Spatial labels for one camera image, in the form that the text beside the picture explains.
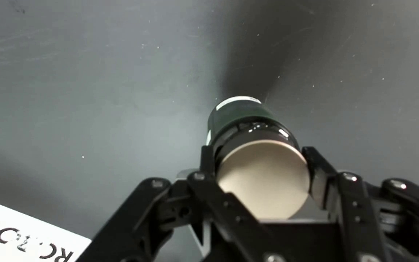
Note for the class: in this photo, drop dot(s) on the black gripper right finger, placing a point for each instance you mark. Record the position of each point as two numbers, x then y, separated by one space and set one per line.
355 204

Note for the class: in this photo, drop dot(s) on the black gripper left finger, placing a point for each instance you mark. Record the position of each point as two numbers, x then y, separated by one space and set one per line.
145 213

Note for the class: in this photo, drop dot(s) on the black cylindrical cup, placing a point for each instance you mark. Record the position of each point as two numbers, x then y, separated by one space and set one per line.
262 165

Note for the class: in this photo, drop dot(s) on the white sheet with black lettering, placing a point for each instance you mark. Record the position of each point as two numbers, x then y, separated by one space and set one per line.
14 233

